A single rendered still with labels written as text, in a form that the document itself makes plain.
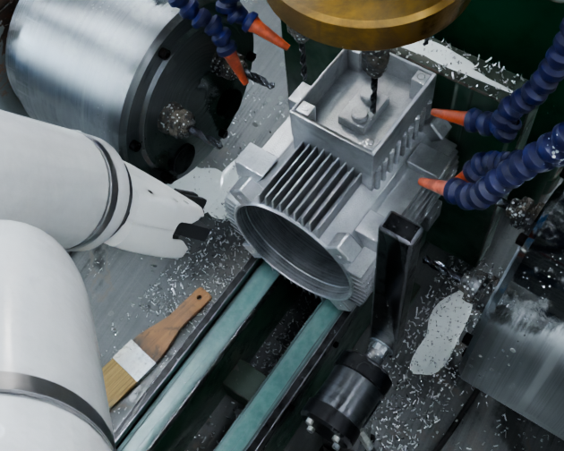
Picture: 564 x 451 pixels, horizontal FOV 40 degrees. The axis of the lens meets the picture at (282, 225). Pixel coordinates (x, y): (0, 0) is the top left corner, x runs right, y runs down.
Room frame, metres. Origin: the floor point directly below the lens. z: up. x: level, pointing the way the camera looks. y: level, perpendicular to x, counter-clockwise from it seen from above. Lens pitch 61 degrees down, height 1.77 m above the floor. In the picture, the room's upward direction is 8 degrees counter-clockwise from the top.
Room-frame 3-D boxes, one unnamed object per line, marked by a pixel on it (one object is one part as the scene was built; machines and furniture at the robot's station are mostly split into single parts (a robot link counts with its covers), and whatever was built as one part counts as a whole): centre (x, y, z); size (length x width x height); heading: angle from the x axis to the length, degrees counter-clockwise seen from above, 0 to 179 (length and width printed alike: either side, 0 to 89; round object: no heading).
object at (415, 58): (0.58, -0.18, 0.97); 0.30 x 0.11 x 0.34; 48
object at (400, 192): (0.46, -0.07, 1.01); 0.20 x 0.19 x 0.19; 137
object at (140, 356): (0.39, 0.19, 0.80); 0.21 x 0.05 x 0.01; 130
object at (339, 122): (0.49, -0.10, 1.11); 0.12 x 0.11 x 0.07; 137
